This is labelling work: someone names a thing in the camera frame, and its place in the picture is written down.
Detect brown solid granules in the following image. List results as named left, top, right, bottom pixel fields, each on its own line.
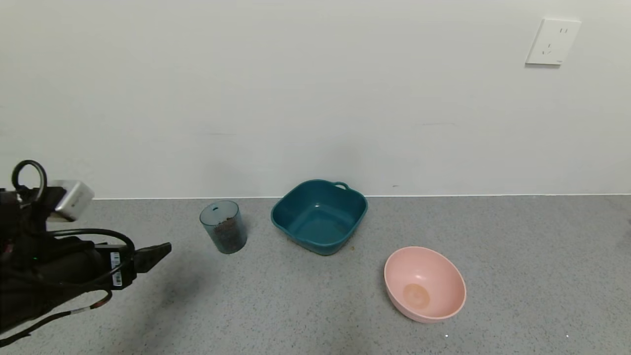
left=213, top=218, right=246, bottom=252

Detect clear blue-grey plastic cup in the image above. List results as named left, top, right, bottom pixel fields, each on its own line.
left=199, top=200, right=247, bottom=255

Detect black looped cable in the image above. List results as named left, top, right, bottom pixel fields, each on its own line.
left=12, top=160, right=48, bottom=199

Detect black cable with white band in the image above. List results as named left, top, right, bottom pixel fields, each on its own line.
left=0, top=290, right=113, bottom=347

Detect teal square plastic basin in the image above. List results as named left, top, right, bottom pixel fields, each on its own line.
left=270, top=179, right=369, bottom=256

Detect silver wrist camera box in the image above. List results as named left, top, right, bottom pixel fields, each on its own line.
left=48, top=180, right=95, bottom=222

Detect pink round bowl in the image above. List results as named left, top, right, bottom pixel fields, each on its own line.
left=384, top=247, right=467, bottom=323

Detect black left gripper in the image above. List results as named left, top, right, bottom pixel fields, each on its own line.
left=47, top=242, right=172, bottom=293

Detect thin black cable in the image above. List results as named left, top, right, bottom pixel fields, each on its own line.
left=47, top=228, right=137, bottom=262

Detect white wall socket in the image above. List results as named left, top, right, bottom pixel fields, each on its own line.
left=525, top=18, right=582, bottom=66

